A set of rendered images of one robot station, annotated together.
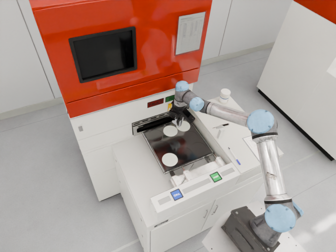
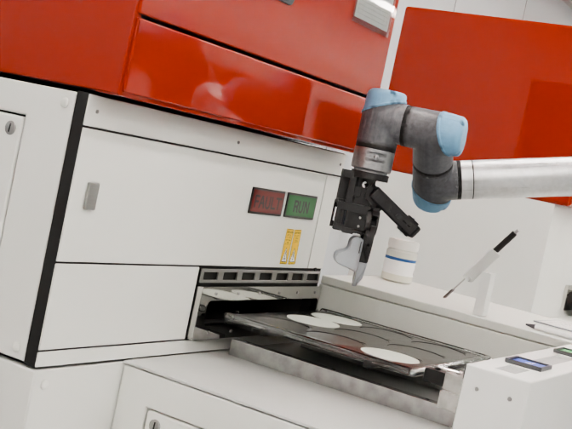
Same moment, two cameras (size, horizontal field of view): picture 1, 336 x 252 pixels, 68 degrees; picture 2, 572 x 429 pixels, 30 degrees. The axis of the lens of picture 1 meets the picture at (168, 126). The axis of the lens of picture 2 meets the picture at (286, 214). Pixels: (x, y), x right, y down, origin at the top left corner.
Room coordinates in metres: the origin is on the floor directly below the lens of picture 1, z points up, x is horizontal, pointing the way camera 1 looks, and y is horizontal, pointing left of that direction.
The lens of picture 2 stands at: (-0.53, 1.05, 1.19)
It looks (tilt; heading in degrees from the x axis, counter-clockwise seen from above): 3 degrees down; 330
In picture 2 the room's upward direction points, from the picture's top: 12 degrees clockwise
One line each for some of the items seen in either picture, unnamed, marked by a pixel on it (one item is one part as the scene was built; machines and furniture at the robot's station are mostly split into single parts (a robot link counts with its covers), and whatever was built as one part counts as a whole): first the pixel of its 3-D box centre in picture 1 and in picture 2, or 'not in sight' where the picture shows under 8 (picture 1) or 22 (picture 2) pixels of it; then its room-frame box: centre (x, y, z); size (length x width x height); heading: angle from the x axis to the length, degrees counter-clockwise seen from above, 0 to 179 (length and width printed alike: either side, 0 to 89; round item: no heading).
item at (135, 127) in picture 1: (161, 121); (260, 310); (1.21, 0.05, 0.89); 0.44 x 0.02 x 0.10; 120
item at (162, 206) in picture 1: (195, 191); (543, 403); (0.69, -0.20, 0.89); 0.55 x 0.09 x 0.14; 120
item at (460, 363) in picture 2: (190, 162); (453, 365); (0.88, -0.16, 0.90); 0.38 x 0.01 x 0.01; 120
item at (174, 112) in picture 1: (178, 109); (359, 203); (1.11, -0.05, 1.13); 0.09 x 0.08 x 0.12; 63
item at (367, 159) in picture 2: (180, 101); (372, 162); (1.11, -0.06, 1.21); 0.08 x 0.08 x 0.05
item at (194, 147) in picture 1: (176, 142); (361, 337); (1.04, -0.07, 0.90); 0.34 x 0.34 x 0.01; 30
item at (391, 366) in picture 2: (152, 151); (315, 343); (0.94, 0.08, 0.90); 0.37 x 0.01 x 0.01; 30
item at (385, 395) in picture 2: not in sight; (354, 385); (0.93, 0.00, 0.84); 0.50 x 0.02 x 0.03; 30
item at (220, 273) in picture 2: (161, 115); (264, 276); (1.22, 0.05, 0.96); 0.44 x 0.01 x 0.02; 120
